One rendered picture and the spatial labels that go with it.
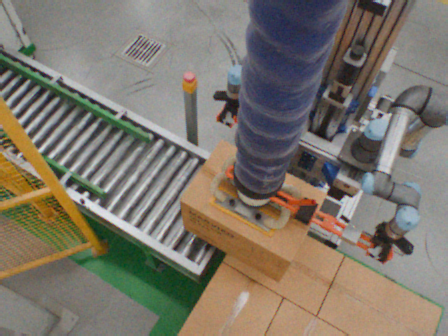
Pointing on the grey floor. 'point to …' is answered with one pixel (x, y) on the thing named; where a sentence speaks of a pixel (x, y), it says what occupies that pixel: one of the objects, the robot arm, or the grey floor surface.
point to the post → (191, 110)
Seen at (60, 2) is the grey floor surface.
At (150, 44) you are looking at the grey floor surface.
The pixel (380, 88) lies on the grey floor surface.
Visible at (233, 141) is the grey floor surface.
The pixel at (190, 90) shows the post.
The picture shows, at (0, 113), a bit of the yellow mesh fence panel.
